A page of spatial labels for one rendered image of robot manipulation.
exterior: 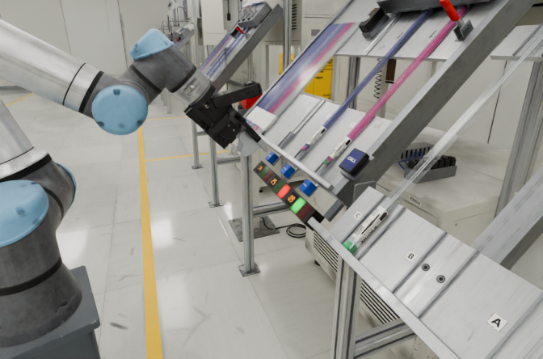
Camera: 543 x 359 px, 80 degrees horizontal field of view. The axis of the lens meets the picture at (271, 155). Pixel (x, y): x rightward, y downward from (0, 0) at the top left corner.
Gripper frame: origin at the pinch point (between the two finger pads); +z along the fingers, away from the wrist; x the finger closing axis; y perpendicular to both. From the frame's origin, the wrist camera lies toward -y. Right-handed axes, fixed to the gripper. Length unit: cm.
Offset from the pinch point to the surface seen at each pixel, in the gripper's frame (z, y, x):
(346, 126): 9.3, -16.9, 6.3
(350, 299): 27.9, 12.2, 25.1
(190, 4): -20, -93, -447
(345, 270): 21.7, 8.2, 24.1
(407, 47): 8.7, -43.2, 3.3
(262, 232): 75, 32, -77
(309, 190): 9.7, 0.8, 12.3
